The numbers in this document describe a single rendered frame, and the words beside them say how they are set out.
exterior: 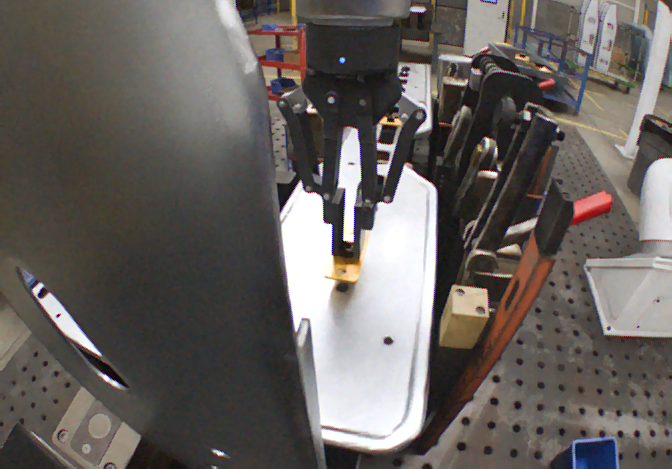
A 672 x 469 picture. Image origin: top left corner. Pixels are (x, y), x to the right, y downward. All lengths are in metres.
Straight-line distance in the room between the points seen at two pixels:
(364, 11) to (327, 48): 0.04
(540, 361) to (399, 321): 0.47
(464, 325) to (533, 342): 0.50
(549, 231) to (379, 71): 0.16
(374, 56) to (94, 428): 0.35
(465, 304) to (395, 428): 0.12
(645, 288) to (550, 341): 0.25
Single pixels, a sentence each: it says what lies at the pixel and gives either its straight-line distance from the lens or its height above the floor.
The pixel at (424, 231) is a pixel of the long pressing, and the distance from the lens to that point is 0.48.
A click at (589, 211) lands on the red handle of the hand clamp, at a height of 1.13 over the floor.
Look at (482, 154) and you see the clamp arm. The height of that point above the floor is 1.09.
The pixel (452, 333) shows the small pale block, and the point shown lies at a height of 1.04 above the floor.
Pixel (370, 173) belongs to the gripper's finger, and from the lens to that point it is 0.32.
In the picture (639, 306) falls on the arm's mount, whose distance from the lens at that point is 0.90.
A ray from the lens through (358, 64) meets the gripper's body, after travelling 0.26.
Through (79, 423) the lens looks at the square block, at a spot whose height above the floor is 1.06.
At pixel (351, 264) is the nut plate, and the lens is 0.38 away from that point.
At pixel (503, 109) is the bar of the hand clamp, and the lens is 0.30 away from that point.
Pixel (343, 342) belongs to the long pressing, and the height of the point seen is 1.00.
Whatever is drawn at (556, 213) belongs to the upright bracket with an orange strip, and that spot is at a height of 1.19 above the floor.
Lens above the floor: 1.30
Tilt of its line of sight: 37 degrees down
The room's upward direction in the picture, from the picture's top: straight up
